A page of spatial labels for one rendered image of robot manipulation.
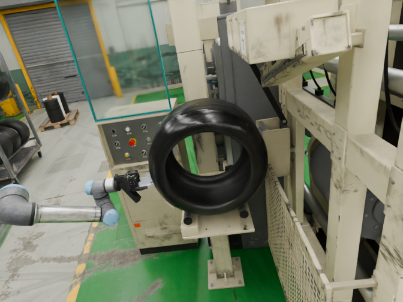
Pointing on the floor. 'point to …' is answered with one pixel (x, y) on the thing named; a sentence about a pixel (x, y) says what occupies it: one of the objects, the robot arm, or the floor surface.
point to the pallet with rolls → (57, 112)
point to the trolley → (8, 135)
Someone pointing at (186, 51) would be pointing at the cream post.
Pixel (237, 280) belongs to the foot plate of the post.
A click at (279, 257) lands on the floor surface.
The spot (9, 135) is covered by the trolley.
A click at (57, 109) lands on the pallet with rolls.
